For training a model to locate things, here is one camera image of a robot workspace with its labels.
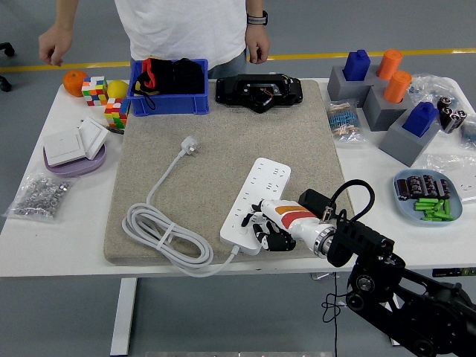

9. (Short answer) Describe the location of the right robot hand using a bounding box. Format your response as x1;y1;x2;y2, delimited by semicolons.
240;199;328;253

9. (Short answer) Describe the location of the person's left hand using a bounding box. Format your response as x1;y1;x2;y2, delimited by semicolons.
244;24;271;65

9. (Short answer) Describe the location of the person's right hand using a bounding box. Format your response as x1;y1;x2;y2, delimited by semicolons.
38;22;74;68

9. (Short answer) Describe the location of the black plug adapter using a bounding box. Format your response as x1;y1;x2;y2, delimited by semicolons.
298;188;338;220

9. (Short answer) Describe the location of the white power strip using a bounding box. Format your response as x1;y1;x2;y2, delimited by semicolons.
219;157;292;256

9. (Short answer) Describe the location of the person's wristband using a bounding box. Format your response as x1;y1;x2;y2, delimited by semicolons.
246;10;269;26

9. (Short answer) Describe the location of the orange fruit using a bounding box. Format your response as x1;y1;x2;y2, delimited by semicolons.
62;69;89;98

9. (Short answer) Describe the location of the black electronic device housing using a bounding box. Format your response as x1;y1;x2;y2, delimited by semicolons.
215;73;304;114

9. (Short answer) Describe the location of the colourful puzzle cube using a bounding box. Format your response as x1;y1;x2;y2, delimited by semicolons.
104;97;131;130
81;75;109;107

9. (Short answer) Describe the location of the yellow lemon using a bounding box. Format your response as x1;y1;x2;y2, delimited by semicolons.
106;79;129;100

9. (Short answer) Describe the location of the black and red cloth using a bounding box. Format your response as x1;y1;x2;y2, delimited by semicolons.
130;57;207;111

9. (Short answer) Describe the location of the person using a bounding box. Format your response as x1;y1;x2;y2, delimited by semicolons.
113;0;249;81

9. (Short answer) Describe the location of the grey holder block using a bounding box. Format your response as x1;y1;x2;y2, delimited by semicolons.
379;111;442;167
327;65;387;109
362;86;412;132

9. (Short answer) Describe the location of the grey-brown mat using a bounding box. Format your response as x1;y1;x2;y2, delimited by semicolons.
103;78;361;266

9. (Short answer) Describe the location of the blue square peg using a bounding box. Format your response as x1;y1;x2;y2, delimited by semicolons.
402;101;440;138
342;49;372;82

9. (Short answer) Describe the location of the blue plastic bin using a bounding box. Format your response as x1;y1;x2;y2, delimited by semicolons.
126;58;210;117

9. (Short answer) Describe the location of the light blue plate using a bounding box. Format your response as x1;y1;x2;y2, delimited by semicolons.
393;169;464;227

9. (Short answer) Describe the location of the bag of resistors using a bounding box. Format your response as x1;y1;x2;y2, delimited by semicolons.
325;98;367;144

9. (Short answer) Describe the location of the purple tray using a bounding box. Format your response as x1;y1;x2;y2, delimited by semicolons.
43;143;108;178

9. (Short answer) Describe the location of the row of dark capacitors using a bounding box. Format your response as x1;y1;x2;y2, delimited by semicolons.
396;174;452;201

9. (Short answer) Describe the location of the orange cylinder peg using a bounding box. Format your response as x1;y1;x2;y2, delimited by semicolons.
376;48;404;81
383;70;413;104

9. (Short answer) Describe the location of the pile of green batteries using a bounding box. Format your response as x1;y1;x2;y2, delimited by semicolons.
414;198;455;222

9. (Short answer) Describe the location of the bag of metal nuts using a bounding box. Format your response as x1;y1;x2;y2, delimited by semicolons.
2;169;77;224

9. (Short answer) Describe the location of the table control panel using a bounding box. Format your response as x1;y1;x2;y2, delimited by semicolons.
432;267;476;278

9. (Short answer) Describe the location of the clear bag of blue parts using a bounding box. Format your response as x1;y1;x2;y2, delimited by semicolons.
407;73;460;109

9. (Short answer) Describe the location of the clear plastic bag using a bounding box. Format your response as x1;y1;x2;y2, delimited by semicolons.
425;152;476;204

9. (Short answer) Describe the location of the bundle of black capacitors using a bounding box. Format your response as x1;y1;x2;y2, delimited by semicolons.
437;95;468;134

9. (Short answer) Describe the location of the small white wall switch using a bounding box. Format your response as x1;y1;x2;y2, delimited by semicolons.
77;115;111;161

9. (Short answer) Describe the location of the large white wall switch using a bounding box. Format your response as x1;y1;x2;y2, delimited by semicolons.
42;128;87;167

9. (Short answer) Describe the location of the black adapter cord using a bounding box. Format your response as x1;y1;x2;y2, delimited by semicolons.
321;274;350;357

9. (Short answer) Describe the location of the white power strip cord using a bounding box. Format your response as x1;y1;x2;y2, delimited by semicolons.
121;135;241;278

